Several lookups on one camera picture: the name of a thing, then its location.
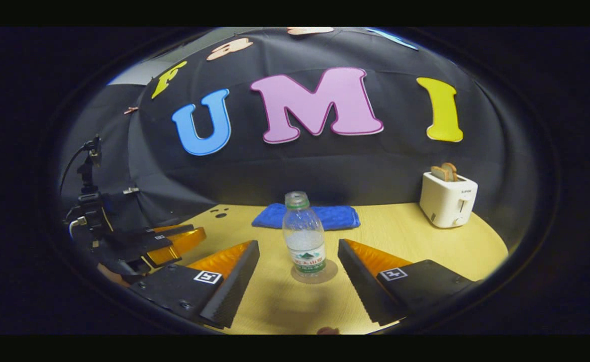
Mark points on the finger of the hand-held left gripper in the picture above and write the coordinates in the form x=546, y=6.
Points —
x=184, y=244
x=169, y=231

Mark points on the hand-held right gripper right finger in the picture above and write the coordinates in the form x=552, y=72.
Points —
x=360, y=281

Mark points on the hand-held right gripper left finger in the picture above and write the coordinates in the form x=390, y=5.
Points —
x=237, y=281

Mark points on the round brown coaster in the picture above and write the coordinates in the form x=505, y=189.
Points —
x=331, y=274

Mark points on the clear plastic water bottle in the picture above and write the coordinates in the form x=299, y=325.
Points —
x=303, y=241

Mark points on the white clip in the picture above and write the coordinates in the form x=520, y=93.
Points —
x=130, y=190

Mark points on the blue towel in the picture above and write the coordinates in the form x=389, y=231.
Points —
x=270, y=217

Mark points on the white toaster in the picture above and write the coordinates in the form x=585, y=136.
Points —
x=446, y=203

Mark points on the pink clip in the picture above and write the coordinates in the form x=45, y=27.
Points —
x=130, y=109

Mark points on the black backdrop cloth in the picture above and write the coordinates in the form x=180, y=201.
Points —
x=325, y=166

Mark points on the toast slices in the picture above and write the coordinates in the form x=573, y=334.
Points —
x=446, y=172

